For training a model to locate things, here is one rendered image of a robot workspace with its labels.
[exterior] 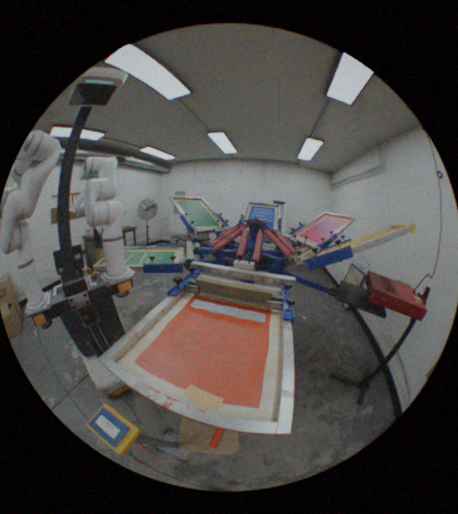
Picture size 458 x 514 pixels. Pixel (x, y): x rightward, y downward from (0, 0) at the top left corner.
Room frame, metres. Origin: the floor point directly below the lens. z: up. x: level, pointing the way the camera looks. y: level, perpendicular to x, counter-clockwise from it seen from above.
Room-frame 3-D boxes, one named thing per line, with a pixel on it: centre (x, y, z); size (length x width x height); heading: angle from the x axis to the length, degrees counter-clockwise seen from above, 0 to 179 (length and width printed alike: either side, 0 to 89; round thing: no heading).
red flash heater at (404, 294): (0.52, -1.26, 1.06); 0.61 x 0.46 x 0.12; 46
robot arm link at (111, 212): (0.49, 0.48, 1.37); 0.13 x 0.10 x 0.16; 158
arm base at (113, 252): (0.51, 0.49, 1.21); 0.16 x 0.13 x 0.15; 59
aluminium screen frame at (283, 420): (0.47, 0.02, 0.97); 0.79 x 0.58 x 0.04; 166
